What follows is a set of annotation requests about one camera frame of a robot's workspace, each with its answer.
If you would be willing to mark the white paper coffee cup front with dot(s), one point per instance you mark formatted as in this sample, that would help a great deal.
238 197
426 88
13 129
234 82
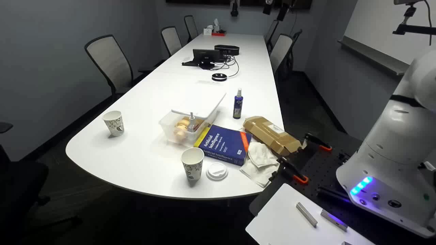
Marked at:
192 163

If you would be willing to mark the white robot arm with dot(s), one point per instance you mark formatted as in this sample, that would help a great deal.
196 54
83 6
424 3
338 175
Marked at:
383 176

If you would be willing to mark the white plastic cup lid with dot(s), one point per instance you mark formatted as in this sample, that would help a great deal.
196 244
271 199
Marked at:
216 173

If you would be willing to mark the white paper cup left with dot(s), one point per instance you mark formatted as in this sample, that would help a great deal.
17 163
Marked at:
113 122

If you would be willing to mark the blue hardcover book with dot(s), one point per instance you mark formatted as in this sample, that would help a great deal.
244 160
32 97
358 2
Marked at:
222 144

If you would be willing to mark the blue spray bottle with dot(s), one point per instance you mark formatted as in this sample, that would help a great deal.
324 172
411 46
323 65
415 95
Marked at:
237 105

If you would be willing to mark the orange marker pen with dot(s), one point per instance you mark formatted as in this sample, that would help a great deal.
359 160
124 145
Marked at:
244 139

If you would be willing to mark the clear plastic food container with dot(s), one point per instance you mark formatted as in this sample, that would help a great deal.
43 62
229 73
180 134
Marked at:
189 118

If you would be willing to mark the black round coaster disc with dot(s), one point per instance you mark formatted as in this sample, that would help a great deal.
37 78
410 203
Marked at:
218 77

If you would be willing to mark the white crumpled cloth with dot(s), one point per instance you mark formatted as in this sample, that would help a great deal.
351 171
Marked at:
260 164

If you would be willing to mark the black conference phone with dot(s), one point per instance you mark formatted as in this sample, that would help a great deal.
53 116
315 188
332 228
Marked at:
204 59

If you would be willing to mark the black speaker box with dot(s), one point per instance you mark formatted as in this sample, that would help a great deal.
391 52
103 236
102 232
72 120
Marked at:
227 50

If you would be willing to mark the black orange clamp near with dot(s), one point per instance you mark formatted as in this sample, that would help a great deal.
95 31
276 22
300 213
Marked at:
289 169

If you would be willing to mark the black orange clamp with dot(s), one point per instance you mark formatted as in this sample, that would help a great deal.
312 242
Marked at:
289 169
319 142

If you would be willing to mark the red tray with bottles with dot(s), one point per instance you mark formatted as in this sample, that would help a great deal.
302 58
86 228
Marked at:
214 29

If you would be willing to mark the white mesh chair mid-left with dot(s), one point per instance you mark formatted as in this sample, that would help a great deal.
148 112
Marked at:
170 40

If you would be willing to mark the white mesh chair right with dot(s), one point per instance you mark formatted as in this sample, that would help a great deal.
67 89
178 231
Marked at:
282 48

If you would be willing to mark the white mesh chair far-left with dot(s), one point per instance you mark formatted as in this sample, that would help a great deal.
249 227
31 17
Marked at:
191 26

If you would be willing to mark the black orange clamp far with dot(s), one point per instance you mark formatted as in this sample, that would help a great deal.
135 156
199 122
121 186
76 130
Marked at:
319 142

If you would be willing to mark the white board with markers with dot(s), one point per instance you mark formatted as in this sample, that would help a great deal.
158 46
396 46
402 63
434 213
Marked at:
280 224

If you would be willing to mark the grey marker left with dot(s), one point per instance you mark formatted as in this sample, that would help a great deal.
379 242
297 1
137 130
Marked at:
306 216

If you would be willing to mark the grey marker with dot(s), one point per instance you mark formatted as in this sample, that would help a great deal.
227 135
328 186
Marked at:
306 216
334 220

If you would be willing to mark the white mesh chair near-left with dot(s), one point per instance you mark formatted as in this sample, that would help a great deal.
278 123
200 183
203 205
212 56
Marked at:
110 60

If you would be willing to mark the grey marker right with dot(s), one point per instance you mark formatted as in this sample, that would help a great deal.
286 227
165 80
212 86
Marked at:
334 220

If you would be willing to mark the black office chair foreground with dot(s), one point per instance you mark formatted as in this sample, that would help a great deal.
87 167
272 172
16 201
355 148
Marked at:
20 184

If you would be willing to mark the whiteboard tray on wall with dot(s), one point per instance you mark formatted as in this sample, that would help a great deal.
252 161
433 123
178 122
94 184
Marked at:
376 59

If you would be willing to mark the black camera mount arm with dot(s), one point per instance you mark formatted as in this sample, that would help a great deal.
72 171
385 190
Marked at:
404 28

